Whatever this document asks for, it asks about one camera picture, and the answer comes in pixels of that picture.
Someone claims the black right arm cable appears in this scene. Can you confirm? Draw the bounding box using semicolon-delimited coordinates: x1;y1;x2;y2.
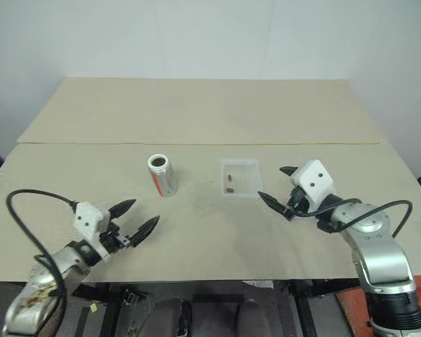
290;198;414;239

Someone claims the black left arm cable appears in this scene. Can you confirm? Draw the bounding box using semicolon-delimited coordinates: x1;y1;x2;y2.
6;189;79;319

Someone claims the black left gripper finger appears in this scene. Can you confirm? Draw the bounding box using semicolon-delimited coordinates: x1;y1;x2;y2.
108;199;138;219
130;215;161;248

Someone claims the clear plastic tray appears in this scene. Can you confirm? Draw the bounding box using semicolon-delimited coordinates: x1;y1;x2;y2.
220;158;264;200

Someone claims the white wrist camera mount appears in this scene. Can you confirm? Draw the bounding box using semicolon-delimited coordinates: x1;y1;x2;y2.
289;159;338;213
73;201;112;260

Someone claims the silver red drink can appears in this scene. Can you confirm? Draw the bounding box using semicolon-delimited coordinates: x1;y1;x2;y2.
147;153;178;198

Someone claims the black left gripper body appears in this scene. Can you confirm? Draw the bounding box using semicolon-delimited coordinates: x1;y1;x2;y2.
97;224;131;254

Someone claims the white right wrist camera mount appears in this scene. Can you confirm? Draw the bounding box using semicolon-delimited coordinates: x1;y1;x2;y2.
289;159;338;213

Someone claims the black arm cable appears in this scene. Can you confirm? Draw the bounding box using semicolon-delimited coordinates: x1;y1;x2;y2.
6;189;79;319
290;198;414;239

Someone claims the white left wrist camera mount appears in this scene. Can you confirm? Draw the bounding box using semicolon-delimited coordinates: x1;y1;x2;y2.
73;201;112;260

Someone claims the black metal table frame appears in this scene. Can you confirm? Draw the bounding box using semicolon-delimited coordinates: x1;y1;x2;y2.
69;279;366;337

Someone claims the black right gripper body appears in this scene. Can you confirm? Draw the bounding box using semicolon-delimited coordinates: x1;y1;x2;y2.
283;186;315;220

